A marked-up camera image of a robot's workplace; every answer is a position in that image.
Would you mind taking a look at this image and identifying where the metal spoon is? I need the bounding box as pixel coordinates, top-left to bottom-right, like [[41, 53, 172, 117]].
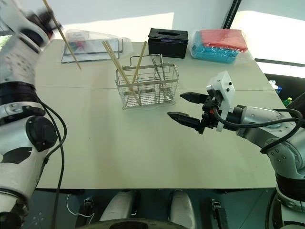
[[152, 56, 169, 97], [160, 54, 167, 90]]

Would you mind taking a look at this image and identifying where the wooden chopstick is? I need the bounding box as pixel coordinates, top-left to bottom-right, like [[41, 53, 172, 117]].
[[104, 40, 140, 100], [129, 41, 148, 93], [102, 41, 137, 101], [42, 0, 82, 72]]

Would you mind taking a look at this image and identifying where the blue plastic basket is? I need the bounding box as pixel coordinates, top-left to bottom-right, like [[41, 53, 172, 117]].
[[190, 31, 240, 64]]

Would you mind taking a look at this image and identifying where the clear plastic wrap bag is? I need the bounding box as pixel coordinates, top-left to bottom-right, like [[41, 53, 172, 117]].
[[190, 28, 254, 65]]

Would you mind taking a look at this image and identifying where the dark rounded rim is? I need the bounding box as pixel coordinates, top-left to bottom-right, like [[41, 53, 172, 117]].
[[82, 218, 189, 229]]

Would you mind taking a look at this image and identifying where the thin white floor cable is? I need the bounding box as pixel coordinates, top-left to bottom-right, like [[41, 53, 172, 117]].
[[66, 194, 96, 218]]

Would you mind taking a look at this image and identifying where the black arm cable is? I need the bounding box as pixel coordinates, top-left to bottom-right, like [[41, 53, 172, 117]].
[[211, 106, 305, 155], [37, 100, 68, 229]]

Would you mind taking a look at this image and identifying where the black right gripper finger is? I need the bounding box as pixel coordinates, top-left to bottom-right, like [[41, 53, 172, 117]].
[[179, 92, 206, 105], [167, 111, 205, 135]]

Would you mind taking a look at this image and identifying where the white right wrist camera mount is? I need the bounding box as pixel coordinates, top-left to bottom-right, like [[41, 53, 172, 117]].
[[206, 71, 236, 132]]

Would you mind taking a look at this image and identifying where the red plastic basket stack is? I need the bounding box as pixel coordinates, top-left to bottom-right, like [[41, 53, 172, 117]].
[[199, 29, 248, 52]]

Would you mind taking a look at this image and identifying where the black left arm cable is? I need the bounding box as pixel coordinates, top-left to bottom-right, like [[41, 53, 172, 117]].
[[37, 100, 68, 229]]

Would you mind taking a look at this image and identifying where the colourful bottles pile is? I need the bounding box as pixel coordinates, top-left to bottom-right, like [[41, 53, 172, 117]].
[[268, 80, 295, 106]]

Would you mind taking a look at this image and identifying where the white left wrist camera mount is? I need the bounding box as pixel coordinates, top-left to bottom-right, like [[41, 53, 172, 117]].
[[4, 0, 35, 31]]

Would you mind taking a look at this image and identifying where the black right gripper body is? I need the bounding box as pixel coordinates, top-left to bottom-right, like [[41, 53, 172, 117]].
[[201, 94, 224, 129]]

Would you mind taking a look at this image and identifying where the metal wire basket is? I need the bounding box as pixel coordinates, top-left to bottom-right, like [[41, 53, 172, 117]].
[[115, 54, 180, 111]]

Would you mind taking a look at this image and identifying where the black tissue box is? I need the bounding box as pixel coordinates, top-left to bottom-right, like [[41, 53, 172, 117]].
[[148, 28, 189, 59]]

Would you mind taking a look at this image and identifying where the white rounded robot foot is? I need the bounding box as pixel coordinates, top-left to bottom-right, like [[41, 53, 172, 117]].
[[168, 189, 197, 229], [99, 190, 142, 222]]

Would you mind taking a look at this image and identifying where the black table leg bracket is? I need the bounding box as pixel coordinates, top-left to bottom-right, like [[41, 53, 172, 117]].
[[210, 198, 227, 229], [78, 196, 94, 221]]

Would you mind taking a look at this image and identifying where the dark window frame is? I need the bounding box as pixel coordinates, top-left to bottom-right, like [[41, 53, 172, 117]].
[[221, 0, 242, 30]]

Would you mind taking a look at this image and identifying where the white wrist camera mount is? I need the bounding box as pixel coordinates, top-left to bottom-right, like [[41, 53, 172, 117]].
[[206, 71, 236, 132], [4, 0, 35, 31]]

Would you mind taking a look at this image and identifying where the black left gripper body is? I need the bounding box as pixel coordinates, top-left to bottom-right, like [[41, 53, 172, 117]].
[[30, 9, 52, 33]]

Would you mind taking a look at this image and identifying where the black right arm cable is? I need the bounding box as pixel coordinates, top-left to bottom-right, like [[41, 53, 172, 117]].
[[211, 106, 305, 155]]

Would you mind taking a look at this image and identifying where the clear bag with metal rack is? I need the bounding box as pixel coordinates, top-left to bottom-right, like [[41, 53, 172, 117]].
[[60, 29, 134, 64]]

